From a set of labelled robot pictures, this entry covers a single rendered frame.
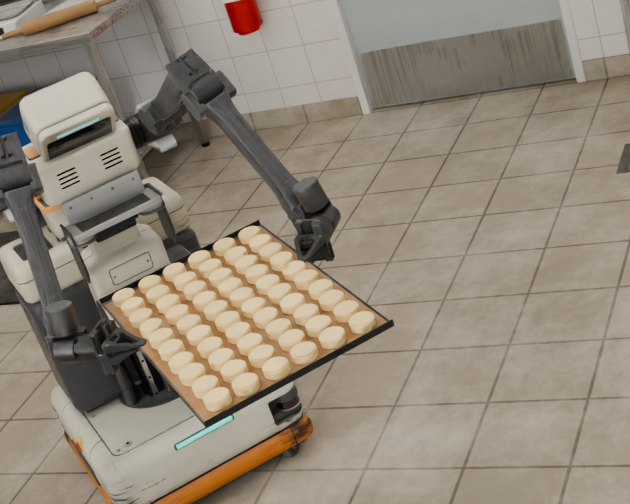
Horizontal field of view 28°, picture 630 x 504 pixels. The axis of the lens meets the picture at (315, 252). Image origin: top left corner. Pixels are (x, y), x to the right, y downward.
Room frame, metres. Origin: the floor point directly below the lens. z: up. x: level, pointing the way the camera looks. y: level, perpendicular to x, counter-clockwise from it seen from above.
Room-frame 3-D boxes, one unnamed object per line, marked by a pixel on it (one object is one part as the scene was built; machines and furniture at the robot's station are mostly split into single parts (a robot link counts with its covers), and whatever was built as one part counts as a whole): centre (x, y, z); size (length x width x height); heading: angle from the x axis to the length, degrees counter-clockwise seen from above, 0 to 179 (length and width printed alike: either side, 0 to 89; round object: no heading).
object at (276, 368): (2.00, 0.14, 0.98); 0.05 x 0.05 x 0.02
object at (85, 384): (3.46, 0.60, 0.59); 0.55 x 0.34 x 0.83; 109
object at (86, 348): (2.30, 0.49, 1.00); 0.07 x 0.07 x 0.10; 63
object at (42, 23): (5.84, 0.77, 0.91); 0.56 x 0.06 x 0.06; 90
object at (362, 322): (2.06, -0.04, 0.98); 0.05 x 0.05 x 0.02
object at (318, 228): (2.40, 0.01, 1.00); 0.09 x 0.07 x 0.07; 154
